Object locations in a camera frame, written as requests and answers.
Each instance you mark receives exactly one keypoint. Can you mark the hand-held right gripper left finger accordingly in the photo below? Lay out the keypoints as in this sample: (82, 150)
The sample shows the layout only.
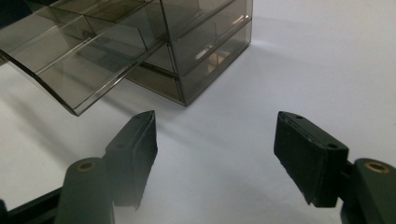
(132, 161)

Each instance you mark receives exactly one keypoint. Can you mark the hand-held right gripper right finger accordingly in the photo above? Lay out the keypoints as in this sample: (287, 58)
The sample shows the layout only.
(311, 161)

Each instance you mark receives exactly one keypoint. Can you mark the smoky transparent drawer cabinet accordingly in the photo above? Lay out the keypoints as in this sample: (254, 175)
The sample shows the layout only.
(205, 53)

